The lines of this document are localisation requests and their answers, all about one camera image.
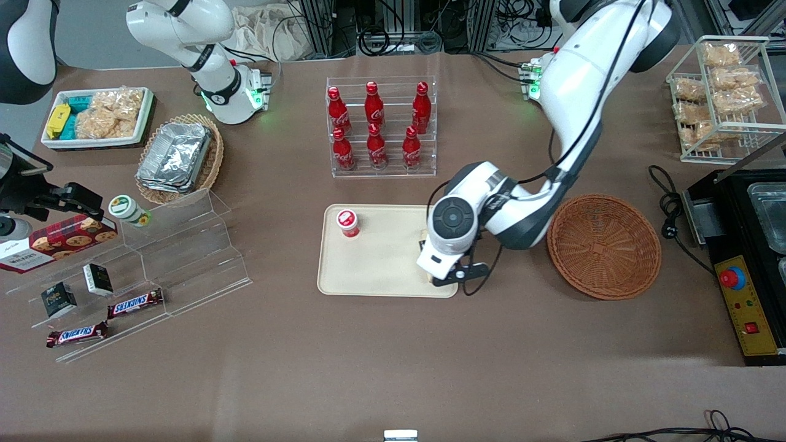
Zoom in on clear acrylic step shelf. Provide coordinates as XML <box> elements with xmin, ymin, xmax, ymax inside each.
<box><xmin>5</xmin><ymin>187</ymin><xmax>254</xmax><ymax>365</ymax></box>

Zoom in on yellow control panel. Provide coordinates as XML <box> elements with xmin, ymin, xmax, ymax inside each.
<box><xmin>714</xmin><ymin>254</ymin><xmax>780</xmax><ymax>357</ymax></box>

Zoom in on triangular white bread sandwich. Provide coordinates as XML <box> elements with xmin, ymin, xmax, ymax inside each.
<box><xmin>420</xmin><ymin>229</ymin><xmax>437</xmax><ymax>284</ymax></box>

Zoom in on oval tan wicker basket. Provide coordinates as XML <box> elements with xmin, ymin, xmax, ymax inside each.
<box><xmin>134</xmin><ymin>113</ymin><xmax>225</xmax><ymax>206</ymax></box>

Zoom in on small black green box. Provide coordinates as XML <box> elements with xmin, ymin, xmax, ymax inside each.
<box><xmin>41</xmin><ymin>282</ymin><xmax>79</xmax><ymax>319</ymax></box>

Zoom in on brown Snickers bar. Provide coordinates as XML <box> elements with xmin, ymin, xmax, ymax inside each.
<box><xmin>45</xmin><ymin>320</ymin><xmax>110</xmax><ymax>349</ymax></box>
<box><xmin>107</xmin><ymin>288</ymin><xmax>165</xmax><ymax>320</ymax></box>

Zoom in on beige cloth bag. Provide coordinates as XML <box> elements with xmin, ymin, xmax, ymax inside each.
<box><xmin>231</xmin><ymin>4</ymin><xmax>315</xmax><ymax>63</ymax></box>

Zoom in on white rectangular snack bin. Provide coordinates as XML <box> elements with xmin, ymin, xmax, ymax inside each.
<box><xmin>41</xmin><ymin>87</ymin><xmax>155</xmax><ymax>150</ymax></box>

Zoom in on steel pan insert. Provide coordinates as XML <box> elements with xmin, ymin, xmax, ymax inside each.
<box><xmin>745</xmin><ymin>182</ymin><xmax>786</xmax><ymax>256</ymax></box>

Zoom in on red lid yogurt cup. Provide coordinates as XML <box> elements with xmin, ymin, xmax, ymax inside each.
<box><xmin>335</xmin><ymin>209</ymin><xmax>362</xmax><ymax>239</ymax></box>

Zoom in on small black white box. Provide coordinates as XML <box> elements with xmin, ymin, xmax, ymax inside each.
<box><xmin>82</xmin><ymin>263</ymin><xmax>115</xmax><ymax>297</ymax></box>

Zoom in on black countertop appliance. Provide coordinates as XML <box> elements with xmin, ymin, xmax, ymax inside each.
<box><xmin>680</xmin><ymin>131</ymin><xmax>786</xmax><ymax>368</ymax></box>

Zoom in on yellow snack pack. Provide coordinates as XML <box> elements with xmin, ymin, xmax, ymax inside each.
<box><xmin>47</xmin><ymin>103</ymin><xmax>72</xmax><ymax>139</ymax></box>

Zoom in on green lid white jar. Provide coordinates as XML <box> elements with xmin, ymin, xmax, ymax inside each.
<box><xmin>108</xmin><ymin>195</ymin><xmax>152</xmax><ymax>228</ymax></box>

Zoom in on clear bag rice crackers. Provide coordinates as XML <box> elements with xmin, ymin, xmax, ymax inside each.
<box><xmin>75</xmin><ymin>88</ymin><xmax>147</xmax><ymax>140</ymax></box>

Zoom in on teal snack pack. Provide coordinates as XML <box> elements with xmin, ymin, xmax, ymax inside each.
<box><xmin>60</xmin><ymin>94</ymin><xmax>94</xmax><ymax>141</ymax></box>

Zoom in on round brown wicker basket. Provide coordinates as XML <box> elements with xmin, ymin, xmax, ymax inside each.
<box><xmin>547</xmin><ymin>194</ymin><xmax>663</xmax><ymax>301</ymax></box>

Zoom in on red emergency stop button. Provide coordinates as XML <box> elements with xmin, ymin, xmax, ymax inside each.
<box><xmin>719</xmin><ymin>266</ymin><xmax>747</xmax><ymax>291</ymax></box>

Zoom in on black power cable with plug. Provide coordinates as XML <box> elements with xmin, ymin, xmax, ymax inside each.
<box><xmin>648</xmin><ymin>164</ymin><xmax>717</xmax><ymax>274</ymax></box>

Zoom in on black floor cables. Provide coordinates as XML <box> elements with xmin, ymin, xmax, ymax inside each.
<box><xmin>580</xmin><ymin>409</ymin><xmax>786</xmax><ymax>442</ymax></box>

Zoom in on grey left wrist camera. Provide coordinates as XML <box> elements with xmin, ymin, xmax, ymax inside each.
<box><xmin>431</xmin><ymin>262</ymin><xmax>491</xmax><ymax>289</ymax></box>

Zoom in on aluminium frame with cables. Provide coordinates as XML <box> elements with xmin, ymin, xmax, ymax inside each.
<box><xmin>295</xmin><ymin>0</ymin><xmax>556</xmax><ymax>57</ymax></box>

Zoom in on clear acrylic bottle rack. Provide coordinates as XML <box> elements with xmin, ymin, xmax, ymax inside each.
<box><xmin>325</xmin><ymin>76</ymin><xmax>438</xmax><ymax>179</ymax></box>

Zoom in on beige plastic serving tray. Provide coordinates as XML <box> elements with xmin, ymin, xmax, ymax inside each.
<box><xmin>317</xmin><ymin>204</ymin><xmax>460</xmax><ymax>299</ymax></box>

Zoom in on white wire snack rack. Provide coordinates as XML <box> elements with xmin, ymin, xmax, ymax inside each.
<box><xmin>666</xmin><ymin>35</ymin><xmax>786</xmax><ymax>166</ymax></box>

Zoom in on red tartan cookie box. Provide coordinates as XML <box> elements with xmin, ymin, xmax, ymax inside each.
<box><xmin>0</xmin><ymin>213</ymin><xmax>119</xmax><ymax>274</ymax></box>

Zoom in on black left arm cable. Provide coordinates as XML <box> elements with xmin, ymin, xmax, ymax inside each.
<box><xmin>427</xmin><ymin>0</ymin><xmax>647</xmax><ymax>297</ymax></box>

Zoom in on stacked aluminium foil containers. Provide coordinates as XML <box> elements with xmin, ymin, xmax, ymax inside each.
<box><xmin>136</xmin><ymin>122</ymin><xmax>213</xmax><ymax>195</ymax></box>

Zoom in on bagged fried snack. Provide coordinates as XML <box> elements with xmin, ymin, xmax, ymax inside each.
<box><xmin>701</xmin><ymin>41</ymin><xmax>742</xmax><ymax>68</ymax></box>
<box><xmin>672</xmin><ymin>79</ymin><xmax>708</xmax><ymax>103</ymax></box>
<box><xmin>673</xmin><ymin>101</ymin><xmax>714</xmax><ymax>125</ymax></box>
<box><xmin>711</xmin><ymin>86</ymin><xmax>766</xmax><ymax>117</ymax></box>
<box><xmin>710</xmin><ymin>66</ymin><xmax>763</xmax><ymax>90</ymax></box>
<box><xmin>678</xmin><ymin>122</ymin><xmax>717</xmax><ymax>152</ymax></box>

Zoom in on red cola bottle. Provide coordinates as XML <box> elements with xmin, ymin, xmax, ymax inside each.
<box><xmin>332</xmin><ymin>126</ymin><xmax>357</xmax><ymax>172</ymax></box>
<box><xmin>364</xmin><ymin>80</ymin><xmax>386</xmax><ymax>127</ymax></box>
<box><xmin>327</xmin><ymin>86</ymin><xmax>352</xmax><ymax>136</ymax></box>
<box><xmin>402</xmin><ymin>125</ymin><xmax>422</xmax><ymax>171</ymax></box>
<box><xmin>411</xmin><ymin>81</ymin><xmax>432</xmax><ymax>135</ymax></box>
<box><xmin>366</xmin><ymin>123</ymin><xmax>389</xmax><ymax>170</ymax></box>

